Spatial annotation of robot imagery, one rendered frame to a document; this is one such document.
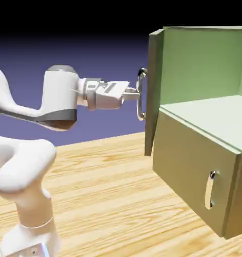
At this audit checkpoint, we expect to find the curved silver door handle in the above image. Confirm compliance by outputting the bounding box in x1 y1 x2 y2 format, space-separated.
204 170 219 210
136 67 148 121

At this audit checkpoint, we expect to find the green cabinet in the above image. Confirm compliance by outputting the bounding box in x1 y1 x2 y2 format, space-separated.
152 26 242 240

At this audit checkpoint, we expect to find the green cabinet door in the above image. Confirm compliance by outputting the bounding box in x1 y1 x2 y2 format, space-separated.
144 29 165 157
152 109 242 238

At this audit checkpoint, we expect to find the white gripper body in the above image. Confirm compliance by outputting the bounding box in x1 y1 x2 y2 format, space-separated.
95 80 131 110

